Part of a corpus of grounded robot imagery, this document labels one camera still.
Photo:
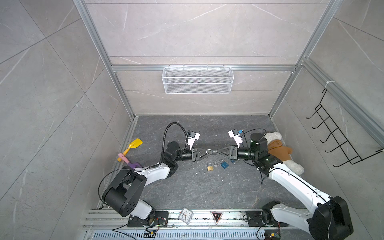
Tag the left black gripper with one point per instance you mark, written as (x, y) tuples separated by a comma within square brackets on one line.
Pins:
[(196, 154)]

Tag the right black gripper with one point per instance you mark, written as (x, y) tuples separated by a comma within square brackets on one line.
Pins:
[(232, 148)]

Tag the blue padlock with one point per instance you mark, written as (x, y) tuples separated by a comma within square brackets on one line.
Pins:
[(224, 164)]

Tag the brass padlock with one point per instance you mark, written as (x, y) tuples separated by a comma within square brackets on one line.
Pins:
[(210, 167)]

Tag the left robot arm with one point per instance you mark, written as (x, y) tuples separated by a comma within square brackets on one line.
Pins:
[(124, 192)]

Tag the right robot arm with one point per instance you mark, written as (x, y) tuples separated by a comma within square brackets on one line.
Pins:
[(324, 217)]

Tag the white teddy bear brown hoodie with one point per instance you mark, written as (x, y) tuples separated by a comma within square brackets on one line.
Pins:
[(277, 149)]

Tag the red triangle warning sign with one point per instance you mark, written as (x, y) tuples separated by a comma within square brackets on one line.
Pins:
[(217, 216)]

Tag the small white clock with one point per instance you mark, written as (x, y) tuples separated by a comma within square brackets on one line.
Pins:
[(186, 215)]

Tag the yellow toy shovel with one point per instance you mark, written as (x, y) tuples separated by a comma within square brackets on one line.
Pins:
[(133, 145)]

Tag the pink purple toy shovel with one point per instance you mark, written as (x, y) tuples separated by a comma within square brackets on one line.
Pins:
[(123, 158)]

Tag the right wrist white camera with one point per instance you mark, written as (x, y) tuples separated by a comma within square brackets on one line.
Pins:
[(236, 135)]

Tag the wrist white camera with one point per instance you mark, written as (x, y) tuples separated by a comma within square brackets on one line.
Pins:
[(236, 135), (191, 138)]

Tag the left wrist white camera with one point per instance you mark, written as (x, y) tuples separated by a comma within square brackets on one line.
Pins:
[(191, 138)]

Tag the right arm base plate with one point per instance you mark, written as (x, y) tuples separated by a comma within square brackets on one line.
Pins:
[(259, 218)]

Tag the white wire mesh basket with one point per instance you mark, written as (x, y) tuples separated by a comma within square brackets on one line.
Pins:
[(197, 80)]

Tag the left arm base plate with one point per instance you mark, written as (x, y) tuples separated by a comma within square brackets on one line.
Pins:
[(151, 220)]

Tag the black wire hook rack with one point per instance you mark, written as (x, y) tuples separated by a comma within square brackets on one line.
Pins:
[(335, 132)]

